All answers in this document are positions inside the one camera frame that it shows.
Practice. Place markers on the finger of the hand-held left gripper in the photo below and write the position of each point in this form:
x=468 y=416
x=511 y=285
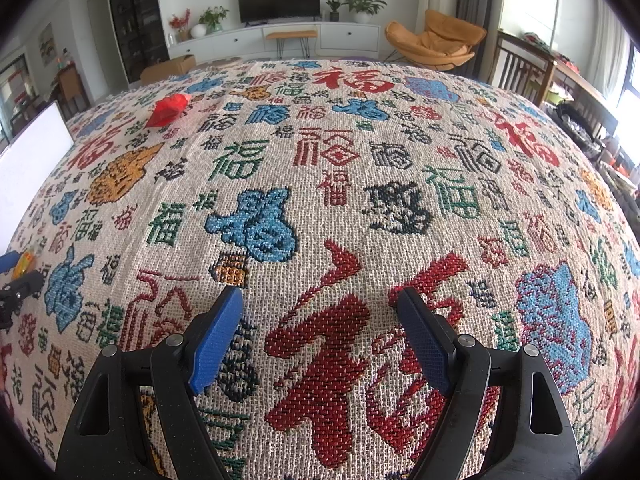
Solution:
x=22 y=286
x=7 y=263

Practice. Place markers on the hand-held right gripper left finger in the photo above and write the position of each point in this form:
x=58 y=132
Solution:
x=215 y=340

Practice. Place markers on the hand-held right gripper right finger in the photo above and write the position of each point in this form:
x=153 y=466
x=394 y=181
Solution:
x=425 y=340

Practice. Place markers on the orange snack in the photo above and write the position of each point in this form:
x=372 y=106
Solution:
x=25 y=263

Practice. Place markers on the red snack packet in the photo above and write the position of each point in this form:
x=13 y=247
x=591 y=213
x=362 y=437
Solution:
x=167 y=110

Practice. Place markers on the white board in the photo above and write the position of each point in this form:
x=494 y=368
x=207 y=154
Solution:
x=30 y=170

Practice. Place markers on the printed woven blanket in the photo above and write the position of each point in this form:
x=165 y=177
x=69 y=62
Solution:
x=350 y=185

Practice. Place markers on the dark wooden side table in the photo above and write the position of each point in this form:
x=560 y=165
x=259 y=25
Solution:
x=72 y=82

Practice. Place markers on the cardboard box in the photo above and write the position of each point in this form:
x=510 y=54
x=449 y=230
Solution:
x=170 y=67

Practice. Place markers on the dark display cabinet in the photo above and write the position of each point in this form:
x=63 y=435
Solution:
x=137 y=15

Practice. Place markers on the cluttered wooden table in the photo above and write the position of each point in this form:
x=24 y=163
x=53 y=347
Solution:
x=585 y=105

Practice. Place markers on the dark wooden chair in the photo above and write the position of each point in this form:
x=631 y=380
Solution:
x=520 y=67

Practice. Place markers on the red flowers in vase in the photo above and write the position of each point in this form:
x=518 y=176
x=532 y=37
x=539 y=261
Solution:
x=179 y=24

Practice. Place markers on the orange lounge chair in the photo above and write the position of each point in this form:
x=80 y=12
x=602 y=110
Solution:
x=425 y=42

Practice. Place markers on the white television cabinet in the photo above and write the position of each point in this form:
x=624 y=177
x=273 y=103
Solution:
x=225 y=42

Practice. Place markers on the white round vase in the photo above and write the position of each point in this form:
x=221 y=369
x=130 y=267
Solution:
x=198 y=31

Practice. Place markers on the wooden stool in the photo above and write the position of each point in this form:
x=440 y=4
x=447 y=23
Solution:
x=291 y=35

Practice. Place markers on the green potted plant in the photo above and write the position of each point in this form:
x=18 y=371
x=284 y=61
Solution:
x=214 y=19

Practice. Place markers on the grey curtain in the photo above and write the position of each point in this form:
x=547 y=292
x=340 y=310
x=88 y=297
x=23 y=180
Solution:
x=477 y=5

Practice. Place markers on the large leafy potted plant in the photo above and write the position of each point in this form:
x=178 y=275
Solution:
x=362 y=5

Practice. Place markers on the small potted plant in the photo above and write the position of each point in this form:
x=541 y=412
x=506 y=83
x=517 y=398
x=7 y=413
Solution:
x=333 y=10

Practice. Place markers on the black television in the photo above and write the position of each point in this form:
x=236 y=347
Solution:
x=278 y=0

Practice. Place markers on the white sheer curtain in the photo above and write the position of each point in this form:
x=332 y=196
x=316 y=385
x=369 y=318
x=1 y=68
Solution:
x=610 y=35

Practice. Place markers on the wall picture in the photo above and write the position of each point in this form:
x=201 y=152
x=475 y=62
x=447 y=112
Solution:
x=46 y=44

